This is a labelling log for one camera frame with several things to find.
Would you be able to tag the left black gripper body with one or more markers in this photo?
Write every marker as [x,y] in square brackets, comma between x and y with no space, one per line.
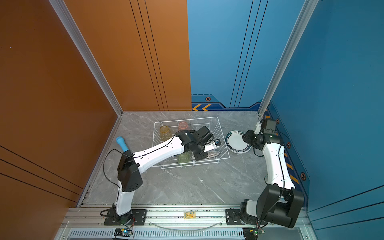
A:
[200,154]

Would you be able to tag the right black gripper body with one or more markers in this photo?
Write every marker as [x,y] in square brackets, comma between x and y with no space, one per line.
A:
[251,138]

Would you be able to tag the green glass cup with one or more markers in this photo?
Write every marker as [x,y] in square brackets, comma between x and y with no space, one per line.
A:
[184,158]

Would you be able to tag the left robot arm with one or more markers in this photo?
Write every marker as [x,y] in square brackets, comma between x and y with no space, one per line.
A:
[132,165]

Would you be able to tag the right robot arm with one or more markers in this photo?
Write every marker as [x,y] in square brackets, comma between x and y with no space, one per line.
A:
[279,203]

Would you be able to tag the pink glass cup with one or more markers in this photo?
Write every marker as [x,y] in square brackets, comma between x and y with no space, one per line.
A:
[183,125]

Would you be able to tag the yellow glass cup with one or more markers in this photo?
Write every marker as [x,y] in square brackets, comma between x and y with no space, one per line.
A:
[165,133]

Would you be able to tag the blue cylindrical tool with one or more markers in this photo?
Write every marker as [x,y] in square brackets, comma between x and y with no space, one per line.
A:
[121,142]

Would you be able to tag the yellow sticker tag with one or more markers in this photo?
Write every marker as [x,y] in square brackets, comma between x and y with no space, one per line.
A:
[189,215]

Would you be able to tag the right circuit board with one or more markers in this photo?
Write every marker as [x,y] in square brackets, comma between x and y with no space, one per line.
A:
[252,234]

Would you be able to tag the left green circuit board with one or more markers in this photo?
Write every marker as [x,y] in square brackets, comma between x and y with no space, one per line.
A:
[123,234]

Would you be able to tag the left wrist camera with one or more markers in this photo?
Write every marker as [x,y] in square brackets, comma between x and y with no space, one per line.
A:
[212,145]

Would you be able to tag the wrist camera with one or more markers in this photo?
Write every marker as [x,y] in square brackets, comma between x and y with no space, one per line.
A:
[212,145]
[267,126]

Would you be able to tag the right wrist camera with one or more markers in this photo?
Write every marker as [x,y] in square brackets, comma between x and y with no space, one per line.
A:
[267,126]

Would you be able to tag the white wire dish rack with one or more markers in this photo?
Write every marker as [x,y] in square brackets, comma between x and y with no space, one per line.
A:
[212,123]

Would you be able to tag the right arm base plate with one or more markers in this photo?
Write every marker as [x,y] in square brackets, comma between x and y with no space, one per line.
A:
[237,217]

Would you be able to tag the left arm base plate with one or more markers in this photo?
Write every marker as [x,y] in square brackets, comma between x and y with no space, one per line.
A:
[135,217]

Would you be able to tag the right aluminium corner post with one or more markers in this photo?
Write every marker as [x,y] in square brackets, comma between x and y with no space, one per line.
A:
[295,36]

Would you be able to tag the aluminium corner post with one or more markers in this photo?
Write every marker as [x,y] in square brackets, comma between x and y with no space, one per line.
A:
[75,34]
[295,36]

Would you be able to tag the left aluminium corner post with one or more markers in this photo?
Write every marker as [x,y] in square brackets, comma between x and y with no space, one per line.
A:
[75,34]

